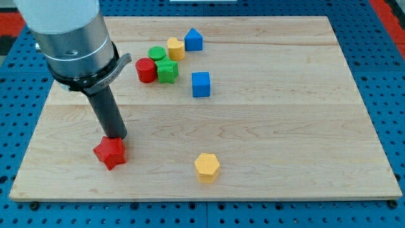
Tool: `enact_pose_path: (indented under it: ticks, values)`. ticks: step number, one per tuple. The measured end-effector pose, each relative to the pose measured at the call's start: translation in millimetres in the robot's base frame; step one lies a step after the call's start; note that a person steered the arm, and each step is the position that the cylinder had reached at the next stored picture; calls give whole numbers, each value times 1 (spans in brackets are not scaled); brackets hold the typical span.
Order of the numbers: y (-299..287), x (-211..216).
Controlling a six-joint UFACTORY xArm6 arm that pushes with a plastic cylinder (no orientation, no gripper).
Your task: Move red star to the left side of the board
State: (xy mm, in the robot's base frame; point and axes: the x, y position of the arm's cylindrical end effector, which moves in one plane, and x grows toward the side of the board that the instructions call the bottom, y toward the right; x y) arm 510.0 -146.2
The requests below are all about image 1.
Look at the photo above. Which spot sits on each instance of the red star block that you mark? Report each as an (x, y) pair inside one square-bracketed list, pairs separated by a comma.
[(111, 152)]

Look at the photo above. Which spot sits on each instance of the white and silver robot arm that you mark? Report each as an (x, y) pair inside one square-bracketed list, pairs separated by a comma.
[(71, 34)]

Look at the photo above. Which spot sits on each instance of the wooden board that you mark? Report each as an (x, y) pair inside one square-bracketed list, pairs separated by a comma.
[(285, 120)]

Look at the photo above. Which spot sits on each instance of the green star block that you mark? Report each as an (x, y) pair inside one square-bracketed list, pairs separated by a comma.
[(167, 70)]

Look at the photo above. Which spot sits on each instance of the blue cube block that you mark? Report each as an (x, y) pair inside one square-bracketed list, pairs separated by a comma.
[(201, 84)]

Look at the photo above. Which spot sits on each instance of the yellow hexagon block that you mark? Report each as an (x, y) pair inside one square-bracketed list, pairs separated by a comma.
[(207, 168)]

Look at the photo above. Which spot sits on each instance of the red cylinder block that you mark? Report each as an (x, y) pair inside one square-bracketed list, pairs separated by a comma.
[(146, 70)]

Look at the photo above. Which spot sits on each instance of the yellow heart block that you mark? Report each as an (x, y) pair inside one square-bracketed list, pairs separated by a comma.
[(176, 49)]

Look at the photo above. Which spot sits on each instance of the blue triangle block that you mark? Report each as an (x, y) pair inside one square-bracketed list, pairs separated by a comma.
[(193, 40)]

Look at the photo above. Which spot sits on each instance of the green cylinder block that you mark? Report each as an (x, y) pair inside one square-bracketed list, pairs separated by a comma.
[(156, 53)]

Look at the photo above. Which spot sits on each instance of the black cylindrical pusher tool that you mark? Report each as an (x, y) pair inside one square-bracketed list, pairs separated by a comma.
[(106, 110)]

